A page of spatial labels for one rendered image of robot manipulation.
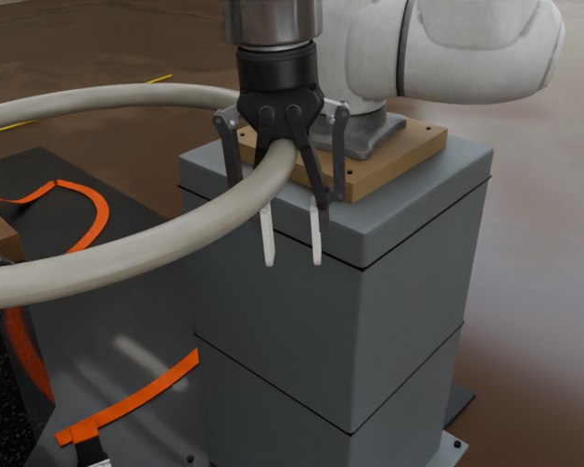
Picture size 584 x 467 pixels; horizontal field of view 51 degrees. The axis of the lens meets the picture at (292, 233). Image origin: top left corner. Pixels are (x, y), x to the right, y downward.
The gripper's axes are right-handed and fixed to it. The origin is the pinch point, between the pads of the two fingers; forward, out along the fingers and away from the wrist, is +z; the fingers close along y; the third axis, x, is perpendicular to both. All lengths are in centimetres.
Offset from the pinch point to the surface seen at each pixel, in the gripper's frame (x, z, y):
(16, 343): -24, 34, 53
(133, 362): -73, 81, 56
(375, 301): -19.1, 23.1, -9.8
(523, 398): -68, 91, -51
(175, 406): -58, 83, 40
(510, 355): -85, 91, -51
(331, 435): -19, 52, -2
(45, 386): -30, 50, 55
